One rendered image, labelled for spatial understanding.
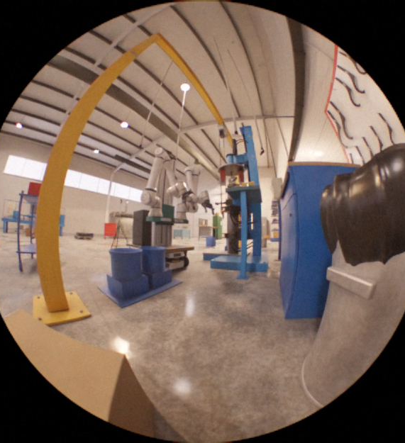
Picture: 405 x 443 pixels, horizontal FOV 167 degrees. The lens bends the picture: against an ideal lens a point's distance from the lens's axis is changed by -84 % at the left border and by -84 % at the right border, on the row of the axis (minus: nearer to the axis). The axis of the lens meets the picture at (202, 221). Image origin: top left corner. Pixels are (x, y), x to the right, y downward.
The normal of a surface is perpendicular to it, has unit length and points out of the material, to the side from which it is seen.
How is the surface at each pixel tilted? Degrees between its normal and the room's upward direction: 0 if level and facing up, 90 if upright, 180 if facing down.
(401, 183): 91
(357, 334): 93
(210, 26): 173
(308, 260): 90
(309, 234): 90
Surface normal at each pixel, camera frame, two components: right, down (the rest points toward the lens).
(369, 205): -1.00, -0.02
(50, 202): 0.90, -0.03
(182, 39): -0.11, 0.99
